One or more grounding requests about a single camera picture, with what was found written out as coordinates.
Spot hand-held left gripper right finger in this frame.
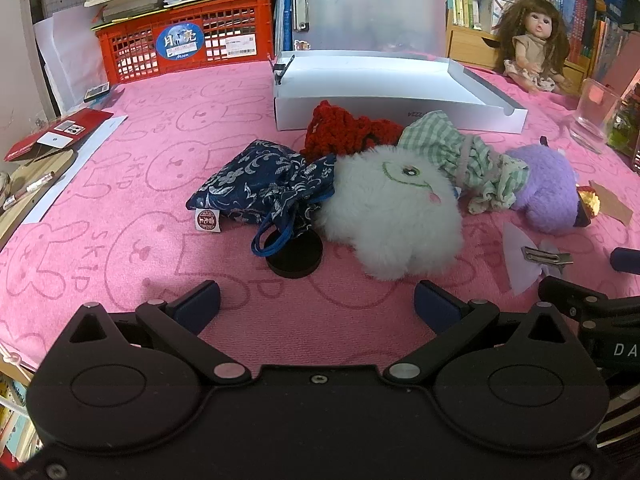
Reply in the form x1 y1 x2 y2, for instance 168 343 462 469
382 281 581 386

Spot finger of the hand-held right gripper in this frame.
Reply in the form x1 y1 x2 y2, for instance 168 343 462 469
609 247 640 275
538 275 610 321

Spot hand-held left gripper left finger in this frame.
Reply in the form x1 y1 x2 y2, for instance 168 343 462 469
65 280 252 386

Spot metal hair clip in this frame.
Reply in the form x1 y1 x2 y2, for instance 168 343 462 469
520 246 573 266

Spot yellow red small ornament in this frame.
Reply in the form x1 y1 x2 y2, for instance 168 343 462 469
575 185 601 218

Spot white fluffy plush toy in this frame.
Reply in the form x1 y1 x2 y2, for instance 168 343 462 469
315 144 465 281

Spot purple plush toy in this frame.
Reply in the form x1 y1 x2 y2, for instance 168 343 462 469
505 142 581 233

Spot black round tin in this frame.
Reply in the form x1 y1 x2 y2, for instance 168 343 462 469
265 230 324 278

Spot blue patterned drawstring pouch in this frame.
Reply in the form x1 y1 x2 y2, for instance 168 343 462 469
186 140 337 258

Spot green checked cloth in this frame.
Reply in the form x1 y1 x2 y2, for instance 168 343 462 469
400 110 530 215

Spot red knitted pouch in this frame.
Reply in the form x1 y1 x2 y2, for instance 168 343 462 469
300 101 406 163

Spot white cardboard box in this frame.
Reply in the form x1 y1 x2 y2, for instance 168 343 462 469
272 50 529 135

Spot brown paper tag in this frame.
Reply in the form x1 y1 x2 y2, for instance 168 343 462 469
589 180 635 226

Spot pink rabbit print blanket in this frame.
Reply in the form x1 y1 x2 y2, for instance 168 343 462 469
0 57 640 376

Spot green toy package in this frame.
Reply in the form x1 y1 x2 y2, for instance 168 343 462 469
607 95 640 176

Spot glass mug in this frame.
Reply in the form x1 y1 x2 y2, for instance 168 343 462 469
569 78 623 153

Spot flat white paper sheet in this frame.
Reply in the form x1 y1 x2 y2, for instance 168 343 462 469
22 115 128 226

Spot wooden board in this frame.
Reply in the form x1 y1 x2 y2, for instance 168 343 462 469
0 150 77 251

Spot pink board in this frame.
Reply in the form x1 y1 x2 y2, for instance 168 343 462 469
600 30 640 106

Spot pen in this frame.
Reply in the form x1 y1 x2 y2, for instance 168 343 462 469
4 172 56 209

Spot red booklet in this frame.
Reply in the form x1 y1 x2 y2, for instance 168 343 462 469
4 108 115 163

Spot row of upright books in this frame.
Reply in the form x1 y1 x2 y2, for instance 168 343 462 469
446 0 640 81

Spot brown haired doll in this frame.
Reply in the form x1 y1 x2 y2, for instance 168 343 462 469
492 0 576 93

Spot black binder clip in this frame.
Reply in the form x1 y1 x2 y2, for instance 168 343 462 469
269 55 296 87

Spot red plastic crate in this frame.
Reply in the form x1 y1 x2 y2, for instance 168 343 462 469
95 0 277 83

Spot wooden drawer organizer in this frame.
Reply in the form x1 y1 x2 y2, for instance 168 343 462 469
446 25 591 86

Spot leaning white paper sheets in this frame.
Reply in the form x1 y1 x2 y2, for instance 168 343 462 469
32 12 108 116

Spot translucent plastic file case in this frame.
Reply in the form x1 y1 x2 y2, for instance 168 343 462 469
274 0 447 61

